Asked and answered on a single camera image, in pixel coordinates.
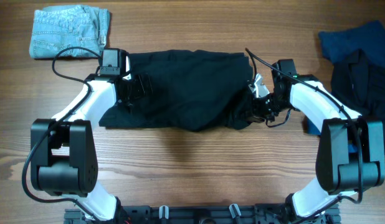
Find black shorts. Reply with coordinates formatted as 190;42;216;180
99;50;252;131

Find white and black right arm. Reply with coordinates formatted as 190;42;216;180
249;59;385;223

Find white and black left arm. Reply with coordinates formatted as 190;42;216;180
22;48;152;223

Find folded light blue jeans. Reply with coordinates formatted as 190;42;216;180
29;4;110;59

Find black garment in pile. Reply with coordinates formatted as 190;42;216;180
331;50;385;147

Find dark blue garment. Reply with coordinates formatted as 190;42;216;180
304;20;385;156

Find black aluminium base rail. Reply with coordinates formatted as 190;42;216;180
64;203;341;224

